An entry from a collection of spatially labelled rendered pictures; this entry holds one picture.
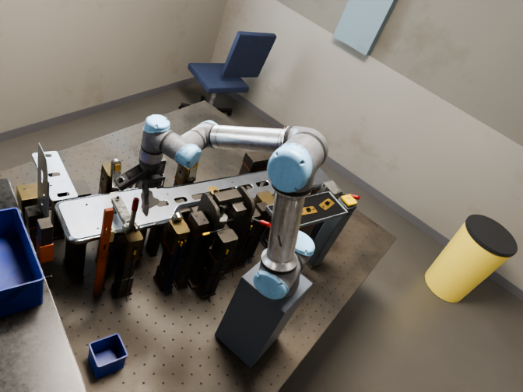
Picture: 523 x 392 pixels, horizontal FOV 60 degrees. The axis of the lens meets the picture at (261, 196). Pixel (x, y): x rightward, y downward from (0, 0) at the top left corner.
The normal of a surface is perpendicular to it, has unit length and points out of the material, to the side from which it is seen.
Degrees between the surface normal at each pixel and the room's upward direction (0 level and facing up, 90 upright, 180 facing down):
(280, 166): 82
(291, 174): 82
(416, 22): 90
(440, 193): 90
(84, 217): 0
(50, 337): 0
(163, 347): 0
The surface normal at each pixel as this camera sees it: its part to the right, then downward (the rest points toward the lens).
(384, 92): -0.57, 0.39
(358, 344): 0.31, -0.72
